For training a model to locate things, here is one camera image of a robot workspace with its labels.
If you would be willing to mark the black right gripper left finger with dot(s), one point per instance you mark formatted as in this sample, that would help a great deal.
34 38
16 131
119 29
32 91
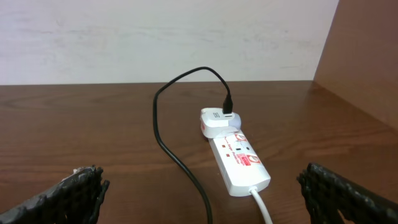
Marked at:
76 199

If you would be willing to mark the white power strip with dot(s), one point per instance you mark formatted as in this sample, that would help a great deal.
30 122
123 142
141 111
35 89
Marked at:
240 166

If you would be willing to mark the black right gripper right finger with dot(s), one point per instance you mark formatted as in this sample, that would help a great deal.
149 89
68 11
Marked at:
331 198

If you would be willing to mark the white USB charger adapter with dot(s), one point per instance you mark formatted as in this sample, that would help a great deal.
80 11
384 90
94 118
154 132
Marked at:
216 124

